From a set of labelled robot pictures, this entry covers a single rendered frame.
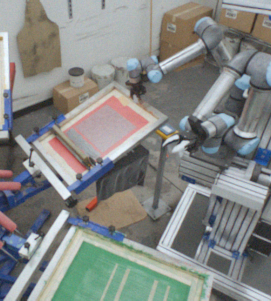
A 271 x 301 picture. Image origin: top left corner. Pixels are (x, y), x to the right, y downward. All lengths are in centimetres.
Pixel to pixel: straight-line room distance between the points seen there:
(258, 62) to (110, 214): 204
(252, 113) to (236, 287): 143
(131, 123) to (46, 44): 210
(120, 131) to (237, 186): 80
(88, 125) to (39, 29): 193
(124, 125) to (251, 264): 145
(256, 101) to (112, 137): 93
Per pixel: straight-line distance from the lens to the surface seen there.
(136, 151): 249
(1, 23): 395
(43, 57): 424
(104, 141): 228
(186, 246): 293
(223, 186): 207
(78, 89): 438
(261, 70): 171
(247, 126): 187
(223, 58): 239
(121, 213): 327
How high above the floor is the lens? 263
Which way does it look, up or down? 42 degrees down
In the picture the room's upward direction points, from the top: 2 degrees counter-clockwise
